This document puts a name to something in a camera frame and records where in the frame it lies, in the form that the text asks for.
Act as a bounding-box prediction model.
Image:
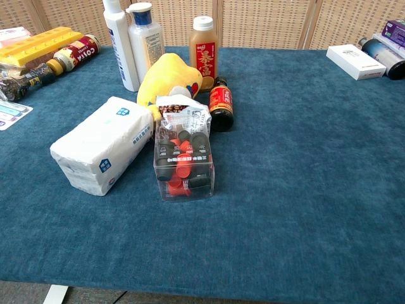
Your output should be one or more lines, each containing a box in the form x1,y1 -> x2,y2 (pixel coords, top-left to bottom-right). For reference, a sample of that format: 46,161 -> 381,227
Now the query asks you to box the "white tissue pack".
49,96 -> 154,197

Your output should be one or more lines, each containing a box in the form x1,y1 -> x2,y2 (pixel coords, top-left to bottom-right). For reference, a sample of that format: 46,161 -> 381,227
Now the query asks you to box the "white and pink box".
0,26 -> 33,50

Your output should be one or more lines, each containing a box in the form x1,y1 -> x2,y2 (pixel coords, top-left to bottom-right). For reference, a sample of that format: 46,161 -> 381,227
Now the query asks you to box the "purple box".
372,20 -> 405,60

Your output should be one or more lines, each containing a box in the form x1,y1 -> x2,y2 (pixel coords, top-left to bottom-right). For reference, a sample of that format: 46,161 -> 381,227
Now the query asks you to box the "clear box of coffee capsules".
153,96 -> 216,203

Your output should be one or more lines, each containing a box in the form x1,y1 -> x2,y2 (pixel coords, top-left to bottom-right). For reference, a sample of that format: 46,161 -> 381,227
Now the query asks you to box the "small dark red-label bottle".
208,77 -> 235,133

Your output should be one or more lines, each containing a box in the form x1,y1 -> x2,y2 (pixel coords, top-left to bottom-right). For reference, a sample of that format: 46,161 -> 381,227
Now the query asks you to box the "yellow plush toy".
136,53 -> 204,122

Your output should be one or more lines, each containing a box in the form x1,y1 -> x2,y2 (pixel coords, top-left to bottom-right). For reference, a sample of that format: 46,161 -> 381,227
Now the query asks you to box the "blue velvet tablecloth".
0,46 -> 405,303

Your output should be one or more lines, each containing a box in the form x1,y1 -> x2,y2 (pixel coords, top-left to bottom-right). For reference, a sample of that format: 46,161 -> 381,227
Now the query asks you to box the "tan juice bottle red label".
189,16 -> 220,93

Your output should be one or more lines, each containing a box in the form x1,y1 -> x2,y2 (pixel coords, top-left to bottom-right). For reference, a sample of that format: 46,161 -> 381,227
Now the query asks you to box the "white bottle with blue cap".
125,2 -> 166,84

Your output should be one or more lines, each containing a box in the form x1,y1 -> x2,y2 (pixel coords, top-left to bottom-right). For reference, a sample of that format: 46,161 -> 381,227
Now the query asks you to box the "tall white lotion bottle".
102,0 -> 140,92

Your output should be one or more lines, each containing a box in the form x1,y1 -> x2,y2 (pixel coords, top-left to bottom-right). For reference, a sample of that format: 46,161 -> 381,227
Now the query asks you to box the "woven folding screen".
0,0 -> 405,51

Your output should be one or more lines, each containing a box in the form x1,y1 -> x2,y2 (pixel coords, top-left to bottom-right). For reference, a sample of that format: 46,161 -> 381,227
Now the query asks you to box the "red Costa coffee bottle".
46,34 -> 101,77

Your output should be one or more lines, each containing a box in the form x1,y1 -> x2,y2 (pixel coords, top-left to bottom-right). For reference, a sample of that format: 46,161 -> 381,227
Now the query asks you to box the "white flat carton box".
326,44 -> 387,81

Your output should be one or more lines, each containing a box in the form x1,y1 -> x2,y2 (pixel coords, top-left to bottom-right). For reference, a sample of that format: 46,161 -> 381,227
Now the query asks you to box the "dark snack packet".
0,63 -> 58,102

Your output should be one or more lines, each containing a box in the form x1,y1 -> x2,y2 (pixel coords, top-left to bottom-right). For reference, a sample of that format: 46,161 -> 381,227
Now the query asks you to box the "blister card with pastel items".
0,99 -> 34,132

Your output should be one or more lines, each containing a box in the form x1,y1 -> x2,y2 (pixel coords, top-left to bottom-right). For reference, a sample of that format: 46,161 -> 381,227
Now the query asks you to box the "yellow plastic rack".
0,27 -> 84,68

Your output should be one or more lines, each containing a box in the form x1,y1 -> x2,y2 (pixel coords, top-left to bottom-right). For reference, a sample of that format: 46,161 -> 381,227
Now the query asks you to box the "white table leg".
42,284 -> 69,304

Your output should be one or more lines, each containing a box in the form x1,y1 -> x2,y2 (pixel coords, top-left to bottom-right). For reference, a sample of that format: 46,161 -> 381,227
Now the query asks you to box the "dark blue cylindrical bottle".
358,37 -> 405,80

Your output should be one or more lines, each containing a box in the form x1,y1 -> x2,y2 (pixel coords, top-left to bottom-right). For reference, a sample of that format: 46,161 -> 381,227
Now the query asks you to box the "clear plastic bag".
0,61 -> 34,84

